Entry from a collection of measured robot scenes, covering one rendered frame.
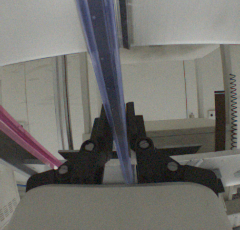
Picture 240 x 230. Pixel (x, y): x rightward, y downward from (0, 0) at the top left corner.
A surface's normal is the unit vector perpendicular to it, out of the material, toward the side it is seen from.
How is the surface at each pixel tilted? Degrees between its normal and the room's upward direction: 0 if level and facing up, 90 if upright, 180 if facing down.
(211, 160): 44
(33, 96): 90
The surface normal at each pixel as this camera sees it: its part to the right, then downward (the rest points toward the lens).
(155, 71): -0.07, 0.05
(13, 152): 1.00, -0.07
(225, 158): 0.00, 0.75
